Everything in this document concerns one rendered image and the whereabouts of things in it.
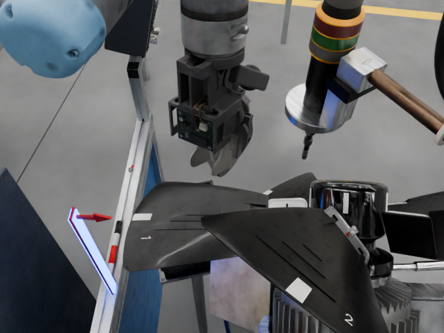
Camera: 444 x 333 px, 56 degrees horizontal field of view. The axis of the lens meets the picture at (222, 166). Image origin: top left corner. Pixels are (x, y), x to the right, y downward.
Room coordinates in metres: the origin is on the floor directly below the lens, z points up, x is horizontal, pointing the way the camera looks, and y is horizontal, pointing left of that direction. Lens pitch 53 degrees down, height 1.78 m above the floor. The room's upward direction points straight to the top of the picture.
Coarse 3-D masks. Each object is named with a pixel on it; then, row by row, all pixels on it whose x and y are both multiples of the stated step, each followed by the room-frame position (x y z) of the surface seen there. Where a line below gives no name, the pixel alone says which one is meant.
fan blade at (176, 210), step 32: (160, 192) 0.42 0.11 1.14; (192, 192) 0.41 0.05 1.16; (224, 192) 0.40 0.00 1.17; (256, 192) 0.40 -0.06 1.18; (160, 224) 0.34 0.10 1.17; (192, 224) 0.34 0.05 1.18; (128, 256) 0.28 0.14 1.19; (160, 256) 0.28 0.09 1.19; (192, 256) 0.28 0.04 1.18; (224, 256) 0.28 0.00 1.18
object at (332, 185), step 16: (320, 192) 0.36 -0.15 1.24; (336, 192) 0.35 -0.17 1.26; (352, 192) 0.34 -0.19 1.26; (368, 192) 0.34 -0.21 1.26; (384, 192) 0.35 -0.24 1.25; (320, 208) 0.34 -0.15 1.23; (336, 208) 0.33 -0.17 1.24; (352, 208) 0.32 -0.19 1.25; (368, 208) 0.32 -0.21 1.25; (384, 208) 0.33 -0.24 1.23; (352, 224) 0.31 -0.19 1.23; (368, 224) 0.31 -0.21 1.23; (368, 240) 0.29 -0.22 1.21; (384, 256) 0.28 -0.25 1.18; (384, 272) 0.25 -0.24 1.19
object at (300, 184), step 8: (296, 176) 0.59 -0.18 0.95; (304, 176) 0.57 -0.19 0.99; (312, 176) 0.54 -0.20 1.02; (280, 184) 0.57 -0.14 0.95; (288, 184) 0.55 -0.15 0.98; (296, 184) 0.53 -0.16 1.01; (304, 184) 0.51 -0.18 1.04; (272, 192) 0.54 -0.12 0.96; (280, 192) 0.52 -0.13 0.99; (288, 192) 0.50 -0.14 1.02; (296, 192) 0.49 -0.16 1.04; (304, 192) 0.48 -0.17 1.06
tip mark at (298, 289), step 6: (294, 282) 0.14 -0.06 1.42; (300, 282) 0.15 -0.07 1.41; (288, 288) 0.14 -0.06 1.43; (294, 288) 0.14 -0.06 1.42; (300, 288) 0.14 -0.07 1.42; (306, 288) 0.14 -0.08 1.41; (294, 294) 0.13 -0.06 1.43; (300, 294) 0.13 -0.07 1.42; (306, 294) 0.13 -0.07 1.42; (300, 300) 0.12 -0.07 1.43
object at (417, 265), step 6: (396, 264) 0.29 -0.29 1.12; (402, 264) 0.30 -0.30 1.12; (408, 264) 0.30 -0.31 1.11; (414, 264) 0.30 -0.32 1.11; (420, 264) 0.30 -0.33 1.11; (426, 264) 0.30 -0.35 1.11; (432, 264) 0.30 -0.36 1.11; (438, 264) 0.30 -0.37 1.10; (396, 270) 0.29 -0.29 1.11; (414, 270) 0.29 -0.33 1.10; (420, 270) 0.29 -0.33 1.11; (426, 270) 0.29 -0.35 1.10; (432, 270) 0.29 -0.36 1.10
